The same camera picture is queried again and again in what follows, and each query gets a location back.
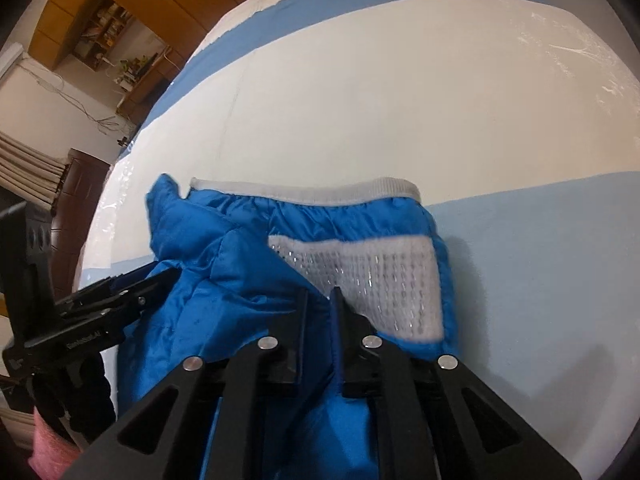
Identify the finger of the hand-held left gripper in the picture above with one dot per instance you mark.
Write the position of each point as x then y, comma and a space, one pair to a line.
125, 305
107, 286

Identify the white wall unit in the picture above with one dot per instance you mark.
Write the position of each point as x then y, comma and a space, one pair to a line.
10, 57

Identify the person's left hand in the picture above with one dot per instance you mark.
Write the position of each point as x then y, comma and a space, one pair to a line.
85, 395

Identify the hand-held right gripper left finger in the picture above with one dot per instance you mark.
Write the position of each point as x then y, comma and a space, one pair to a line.
300, 330

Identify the blue puffer jacket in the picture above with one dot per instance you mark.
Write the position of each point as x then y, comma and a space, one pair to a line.
240, 285

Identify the person's left forearm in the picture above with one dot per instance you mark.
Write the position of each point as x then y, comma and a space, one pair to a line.
47, 447

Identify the white pleated curtain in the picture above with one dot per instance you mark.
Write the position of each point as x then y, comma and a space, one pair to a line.
25, 170

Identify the small shelf ornaments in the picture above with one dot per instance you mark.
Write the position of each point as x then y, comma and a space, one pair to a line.
130, 67

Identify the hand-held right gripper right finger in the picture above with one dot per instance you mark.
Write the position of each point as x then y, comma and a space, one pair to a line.
340, 340

